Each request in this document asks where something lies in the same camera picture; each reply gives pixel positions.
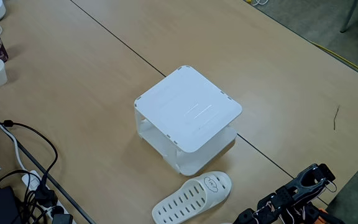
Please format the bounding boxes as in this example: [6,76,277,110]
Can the white slipper with dog print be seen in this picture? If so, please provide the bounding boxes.
[151,170,232,224]

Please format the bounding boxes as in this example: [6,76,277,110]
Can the white shoe rack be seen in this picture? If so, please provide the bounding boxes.
[134,65,244,177]

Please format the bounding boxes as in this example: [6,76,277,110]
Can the thin dark twig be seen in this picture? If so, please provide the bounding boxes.
[333,105,341,131]

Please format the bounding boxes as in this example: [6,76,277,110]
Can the black power plug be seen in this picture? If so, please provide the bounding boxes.
[34,183,58,208]

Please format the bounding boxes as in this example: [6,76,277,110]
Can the white power strip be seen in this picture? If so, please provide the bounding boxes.
[21,170,78,224]

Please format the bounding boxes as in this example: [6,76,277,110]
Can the grey chair leg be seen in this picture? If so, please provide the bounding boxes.
[339,0,358,34]

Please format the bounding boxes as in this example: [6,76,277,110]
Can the black power brick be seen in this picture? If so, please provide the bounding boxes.
[0,185,22,224]

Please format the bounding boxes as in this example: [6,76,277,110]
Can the black wall adapter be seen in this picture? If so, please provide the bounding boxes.
[52,213,74,224]

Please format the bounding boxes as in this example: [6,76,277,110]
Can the yellow floor cable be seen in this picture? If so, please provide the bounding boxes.
[309,40,358,84]

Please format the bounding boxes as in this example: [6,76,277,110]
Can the white floor cable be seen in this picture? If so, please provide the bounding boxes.
[246,0,270,7]

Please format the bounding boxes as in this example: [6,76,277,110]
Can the black cable with barrel connector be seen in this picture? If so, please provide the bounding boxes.
[0,115,59,187]

